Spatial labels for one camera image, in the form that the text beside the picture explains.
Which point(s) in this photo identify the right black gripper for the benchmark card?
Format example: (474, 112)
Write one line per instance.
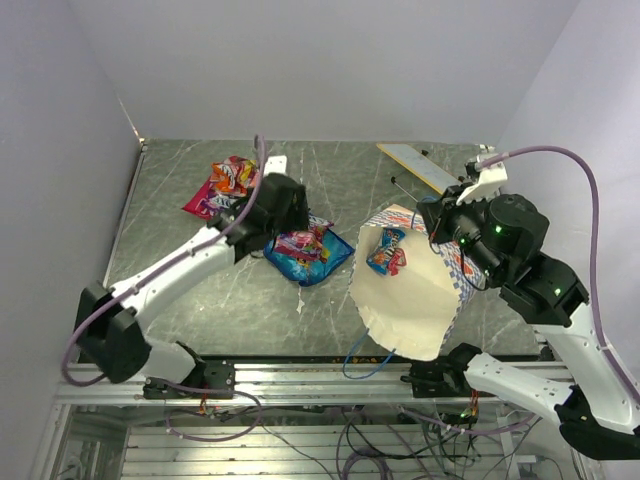
(438, 214)

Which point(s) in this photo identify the aluminium frame rail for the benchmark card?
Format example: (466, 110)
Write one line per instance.
(275, 384)

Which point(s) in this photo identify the orange Fox's candy bag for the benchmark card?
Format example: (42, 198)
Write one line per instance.
(233, 176)

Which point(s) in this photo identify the purple Fox's berries candy bag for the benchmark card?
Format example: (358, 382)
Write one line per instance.
(305, 245)

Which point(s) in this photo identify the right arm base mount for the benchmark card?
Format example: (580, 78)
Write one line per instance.
(437, 379)

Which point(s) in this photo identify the blue snack bag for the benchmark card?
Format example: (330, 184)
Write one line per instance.
(335, 252)

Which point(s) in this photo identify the M&M's candy bag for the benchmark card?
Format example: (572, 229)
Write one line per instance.
(388, 257)

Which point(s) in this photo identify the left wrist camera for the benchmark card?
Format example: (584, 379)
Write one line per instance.
(276, 164)

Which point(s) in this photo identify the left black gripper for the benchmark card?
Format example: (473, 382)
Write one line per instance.
(297, 218)

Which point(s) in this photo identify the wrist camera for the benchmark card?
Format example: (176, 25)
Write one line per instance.
(276, 164)
(487, 175)

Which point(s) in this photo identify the small whiteboard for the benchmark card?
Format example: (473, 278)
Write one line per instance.
(419, 165)

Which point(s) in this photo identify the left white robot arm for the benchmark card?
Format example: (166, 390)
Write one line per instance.
(111, 322)

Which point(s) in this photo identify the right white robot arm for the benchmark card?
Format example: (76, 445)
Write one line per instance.
(597, 415)

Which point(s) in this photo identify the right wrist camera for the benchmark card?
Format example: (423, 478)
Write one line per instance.
(487, 175)

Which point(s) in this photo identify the blue checkered paper bag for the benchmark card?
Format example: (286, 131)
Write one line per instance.
(412, 314)

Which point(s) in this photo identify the red snack bag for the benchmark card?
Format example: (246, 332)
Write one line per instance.
(196, 205)

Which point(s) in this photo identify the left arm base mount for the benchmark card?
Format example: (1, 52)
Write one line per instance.
(213, 379)

